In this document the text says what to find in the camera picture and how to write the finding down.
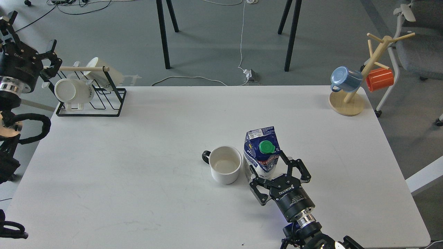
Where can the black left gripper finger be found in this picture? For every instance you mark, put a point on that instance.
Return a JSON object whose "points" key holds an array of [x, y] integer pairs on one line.
{"points": [[8, 34], [56, 62]]}

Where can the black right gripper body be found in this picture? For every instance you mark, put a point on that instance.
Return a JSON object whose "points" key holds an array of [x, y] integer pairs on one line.
{"points": [[289, 196]]}

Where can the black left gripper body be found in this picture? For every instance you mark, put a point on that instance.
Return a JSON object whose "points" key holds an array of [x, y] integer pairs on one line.
{"points": [[17, 63]]}

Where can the blue white milk carton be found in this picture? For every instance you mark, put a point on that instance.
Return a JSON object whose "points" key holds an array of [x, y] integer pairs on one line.
{"points": [[261, 150]]}

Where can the white mug black handle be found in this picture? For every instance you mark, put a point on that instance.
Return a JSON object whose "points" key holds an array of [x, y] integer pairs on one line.
{"points": [[225, 163]]}

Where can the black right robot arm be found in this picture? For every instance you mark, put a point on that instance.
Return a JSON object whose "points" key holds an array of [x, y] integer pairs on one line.
{"points": [[302, 231]]}

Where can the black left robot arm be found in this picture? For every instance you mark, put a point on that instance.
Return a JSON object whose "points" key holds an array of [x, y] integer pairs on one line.
{"points": [[11, 124]]}

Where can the blue cup on stand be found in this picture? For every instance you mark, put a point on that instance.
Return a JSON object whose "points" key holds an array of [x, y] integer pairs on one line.
{"points": [[344, 79]]}

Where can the orange cup on stand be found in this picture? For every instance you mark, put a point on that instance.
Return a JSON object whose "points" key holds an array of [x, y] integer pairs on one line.
{"points": [[379, 79]]}

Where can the white mug lying in rack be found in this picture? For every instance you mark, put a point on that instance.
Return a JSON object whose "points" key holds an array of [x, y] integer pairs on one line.
{"points": [[73, 92]]}

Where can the cream mug on rack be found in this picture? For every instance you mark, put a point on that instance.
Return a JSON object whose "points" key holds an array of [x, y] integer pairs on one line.
{"points": [[100, 76]]}

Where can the wooden mug tree stand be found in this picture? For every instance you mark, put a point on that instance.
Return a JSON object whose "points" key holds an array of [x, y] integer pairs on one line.
{"points": [[351, 104]]}

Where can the white power plug adapter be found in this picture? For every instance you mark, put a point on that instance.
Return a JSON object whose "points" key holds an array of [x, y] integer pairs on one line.
{"points": [[250, 76]]}

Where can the black table leg left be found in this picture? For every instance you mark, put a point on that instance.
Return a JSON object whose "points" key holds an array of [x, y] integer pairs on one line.
{"points": [[161, 18]]}

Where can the black table leg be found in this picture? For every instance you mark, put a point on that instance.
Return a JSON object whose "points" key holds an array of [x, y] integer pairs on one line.
{"points": [[293, 31], [161, 18]]}

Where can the black table leg right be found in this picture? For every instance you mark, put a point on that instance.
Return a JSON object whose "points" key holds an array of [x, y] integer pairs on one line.
{"points": [[293, 31]]}

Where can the grey office chair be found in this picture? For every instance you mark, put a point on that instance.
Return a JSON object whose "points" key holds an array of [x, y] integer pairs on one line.
{"points": [[421, 54]]}

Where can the black wire dish rack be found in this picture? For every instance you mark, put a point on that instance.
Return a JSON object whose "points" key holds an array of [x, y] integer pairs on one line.
{"points": [[104, 103]]}

